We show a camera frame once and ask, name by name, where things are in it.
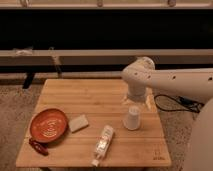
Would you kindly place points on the black power adapter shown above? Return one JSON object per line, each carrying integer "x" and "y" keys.
{"x": 187, "y": 102}

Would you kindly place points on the beige sponge block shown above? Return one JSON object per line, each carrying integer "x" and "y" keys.
{"x": 78, "y": 123}

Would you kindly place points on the orange patterned plate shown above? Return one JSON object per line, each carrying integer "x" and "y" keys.
{"x": 48, "y": 125}

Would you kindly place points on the wooden table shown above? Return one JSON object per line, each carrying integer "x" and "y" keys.
{"x": 100, "y": 100}

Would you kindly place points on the red chili pepper toy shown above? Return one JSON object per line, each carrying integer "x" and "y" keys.
{"x": 38, "y": 147}

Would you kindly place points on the white squeeze tube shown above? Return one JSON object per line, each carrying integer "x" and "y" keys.
{"x": 103, "y": 144}

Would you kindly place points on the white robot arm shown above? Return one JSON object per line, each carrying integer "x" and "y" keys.
{"x": 194, "y": 84}

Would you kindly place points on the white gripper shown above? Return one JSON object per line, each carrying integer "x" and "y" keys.
{"x": 137, "y": 94}

